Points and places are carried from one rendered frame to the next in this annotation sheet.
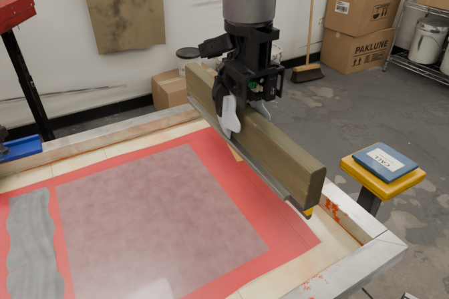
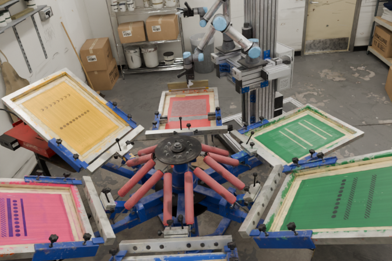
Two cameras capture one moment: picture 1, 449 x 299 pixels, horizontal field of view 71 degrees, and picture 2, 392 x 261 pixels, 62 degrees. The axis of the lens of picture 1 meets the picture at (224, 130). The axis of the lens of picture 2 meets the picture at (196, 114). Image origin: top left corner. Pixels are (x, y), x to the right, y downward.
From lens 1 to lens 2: 2.89 m
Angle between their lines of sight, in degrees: 47
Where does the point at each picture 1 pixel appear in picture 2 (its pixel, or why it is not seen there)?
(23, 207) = (173, 119)
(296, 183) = (206, 84)
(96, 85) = (24, 162)
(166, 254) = (198, 106)
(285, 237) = (205, 97)
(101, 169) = (170, 111)
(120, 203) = (182, 110)
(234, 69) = (191, 74)
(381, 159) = not seen: hidden behind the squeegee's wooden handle
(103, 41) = not seen: hidden behind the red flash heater
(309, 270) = (212, 97)
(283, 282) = (211, 99)
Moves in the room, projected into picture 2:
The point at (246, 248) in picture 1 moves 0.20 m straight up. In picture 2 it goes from (203, 100) to (202, 83)
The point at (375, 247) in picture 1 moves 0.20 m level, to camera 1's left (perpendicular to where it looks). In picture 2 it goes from (214, 89) to (205, 98)
